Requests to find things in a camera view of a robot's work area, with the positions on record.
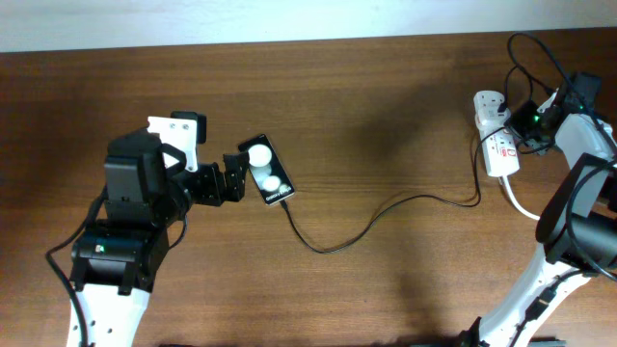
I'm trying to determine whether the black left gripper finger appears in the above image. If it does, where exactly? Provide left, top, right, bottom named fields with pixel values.
left=192, top=163, right=226, bottom=205
left=223, top=151, right=250, bottom=200

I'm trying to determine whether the black charging cable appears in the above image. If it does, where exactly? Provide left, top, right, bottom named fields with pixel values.
left=278, top=65, right=533, bottom=255

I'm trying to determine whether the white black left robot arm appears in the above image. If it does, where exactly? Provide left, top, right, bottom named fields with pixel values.
left=67, top=129, right=249, bottom=346

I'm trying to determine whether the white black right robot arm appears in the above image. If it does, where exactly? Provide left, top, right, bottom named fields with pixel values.
left=455, top=112, right=616, bottom=346

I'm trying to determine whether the white charger adapter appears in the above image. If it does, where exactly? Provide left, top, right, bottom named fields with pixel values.
left=475, top=107, right=511, bottom=131

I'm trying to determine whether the white power strip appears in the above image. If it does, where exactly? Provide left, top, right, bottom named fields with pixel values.
left=473, top=91, right=520, bottom=177

